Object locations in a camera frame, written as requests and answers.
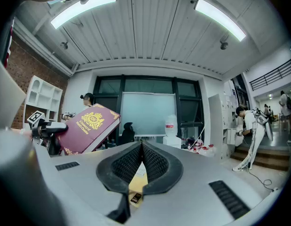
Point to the person's black red jersey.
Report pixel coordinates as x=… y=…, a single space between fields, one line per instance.
x=8 y=46

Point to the black balcony railing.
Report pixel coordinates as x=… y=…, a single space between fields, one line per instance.
x=272 y=75

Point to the white arched shelf unit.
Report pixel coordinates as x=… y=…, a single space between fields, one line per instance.
x=44 y=98

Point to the white locker cabinet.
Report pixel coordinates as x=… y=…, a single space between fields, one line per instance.
x=221 y=126

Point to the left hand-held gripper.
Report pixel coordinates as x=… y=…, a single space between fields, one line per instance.
x=39 y=131

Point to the round wooden table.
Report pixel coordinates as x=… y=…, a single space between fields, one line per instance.
x=137 y=185

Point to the burgundy gold crest book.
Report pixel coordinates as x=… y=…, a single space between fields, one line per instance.
x=88 y=128

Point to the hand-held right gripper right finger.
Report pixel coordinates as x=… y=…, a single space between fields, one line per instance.
x=194 y=185

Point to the large clear water bottle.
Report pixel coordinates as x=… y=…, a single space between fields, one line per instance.
x=171 y=126

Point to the long ceiling light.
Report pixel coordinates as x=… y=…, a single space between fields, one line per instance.
x=84 y=7
x=220 y=18

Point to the ceiling spotlight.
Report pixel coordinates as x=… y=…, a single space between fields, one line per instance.
x=64 y=45
x=224 y=45

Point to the white water dispenser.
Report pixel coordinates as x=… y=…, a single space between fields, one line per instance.
x=172 y=142

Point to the clear jug red cap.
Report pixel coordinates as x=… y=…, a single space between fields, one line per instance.
x=209 y=150
x=198 y=149

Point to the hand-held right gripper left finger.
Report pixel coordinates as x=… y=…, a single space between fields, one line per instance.
x=88 y=185

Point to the wooden step platform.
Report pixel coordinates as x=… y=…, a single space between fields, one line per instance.
x=260 y=155

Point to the black office chair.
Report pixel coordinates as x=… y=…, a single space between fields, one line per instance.
x=127 y=133

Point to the black window frame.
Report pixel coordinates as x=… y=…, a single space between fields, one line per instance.
x=123 y=83

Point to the frosted glass whiteboard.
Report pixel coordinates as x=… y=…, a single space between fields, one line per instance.
x=147 y=113

